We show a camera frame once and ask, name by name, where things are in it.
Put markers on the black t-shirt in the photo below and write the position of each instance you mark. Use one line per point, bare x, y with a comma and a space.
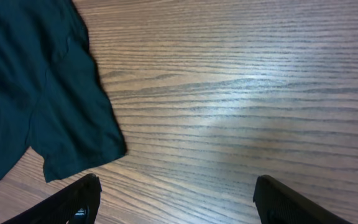
51, 97

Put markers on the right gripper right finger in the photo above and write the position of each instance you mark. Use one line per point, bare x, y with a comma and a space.
276, 203

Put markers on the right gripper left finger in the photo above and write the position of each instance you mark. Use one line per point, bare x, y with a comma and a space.
76, 203

